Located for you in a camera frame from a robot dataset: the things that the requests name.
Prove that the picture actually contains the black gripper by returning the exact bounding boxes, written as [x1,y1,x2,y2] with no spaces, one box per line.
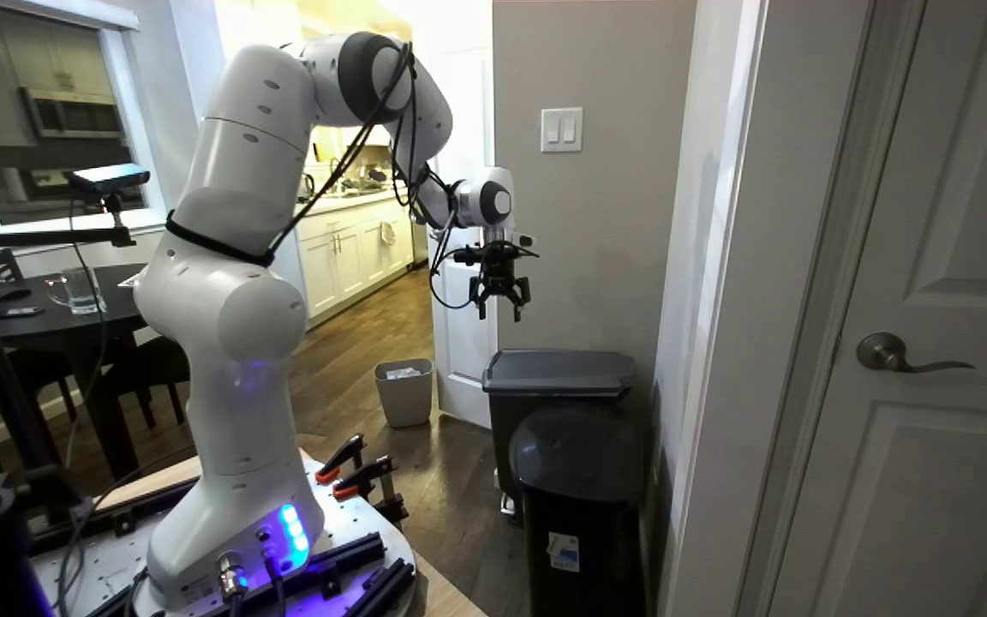
[467,223,534,324]

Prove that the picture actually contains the grey step bin with lid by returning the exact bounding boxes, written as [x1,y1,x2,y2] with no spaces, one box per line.
[483,347,646,520]

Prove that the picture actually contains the black open waste bin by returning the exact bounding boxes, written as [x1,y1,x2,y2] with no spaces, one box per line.
[507,401,651,617]

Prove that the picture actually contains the small grey wastebasket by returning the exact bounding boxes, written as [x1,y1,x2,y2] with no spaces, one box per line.
[374,355,440,432]

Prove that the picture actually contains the white kitchen cabinets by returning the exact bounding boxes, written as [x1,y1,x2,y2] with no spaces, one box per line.
[295,193,430,330]

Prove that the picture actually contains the black dining chair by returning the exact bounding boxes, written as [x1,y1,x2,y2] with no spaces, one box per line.
[89,331,197,483]

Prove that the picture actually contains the clear drinking glass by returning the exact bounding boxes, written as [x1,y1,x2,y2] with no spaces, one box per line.
[46,272,109,321]

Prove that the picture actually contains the dark dining table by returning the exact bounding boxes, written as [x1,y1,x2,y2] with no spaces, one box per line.
[0,252,197,483]

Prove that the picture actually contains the black microwave oven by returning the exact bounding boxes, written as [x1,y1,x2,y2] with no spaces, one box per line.
[18,82,138,144]

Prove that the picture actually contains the white panelled door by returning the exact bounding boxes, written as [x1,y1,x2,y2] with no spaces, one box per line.
[744,0,987,617]

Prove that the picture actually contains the silver metal mounting plate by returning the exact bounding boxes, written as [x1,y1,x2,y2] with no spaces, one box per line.
[26,477,421,617]

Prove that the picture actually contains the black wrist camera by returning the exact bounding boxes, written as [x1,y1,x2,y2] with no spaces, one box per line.
[448,232,543,272]

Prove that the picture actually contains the white double light switch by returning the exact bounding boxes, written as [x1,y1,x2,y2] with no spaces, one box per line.
[538,101,591,156]

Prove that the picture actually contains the black clamp with orange handle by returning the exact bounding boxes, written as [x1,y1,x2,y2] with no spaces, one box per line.
[328,452,398,502]
[312,428,371,491]

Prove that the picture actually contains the white door frame trim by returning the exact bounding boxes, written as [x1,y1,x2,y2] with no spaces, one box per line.
[656,0,882,617]

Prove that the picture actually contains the black velcro strap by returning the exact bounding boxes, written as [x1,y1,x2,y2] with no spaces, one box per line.
[162,209,281,272]

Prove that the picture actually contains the black aluminium rail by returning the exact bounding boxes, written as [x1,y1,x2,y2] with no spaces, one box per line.
[270,526,390,598]
[341,556,421,617]

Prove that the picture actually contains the metal door lever handle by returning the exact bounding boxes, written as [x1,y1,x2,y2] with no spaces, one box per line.
[854,330,978,376]

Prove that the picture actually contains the black stereo camera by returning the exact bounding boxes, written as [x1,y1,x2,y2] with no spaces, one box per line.
[62,162,156,197]

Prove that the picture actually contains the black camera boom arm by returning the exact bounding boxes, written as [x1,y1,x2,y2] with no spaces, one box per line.
[0,220,138,252]

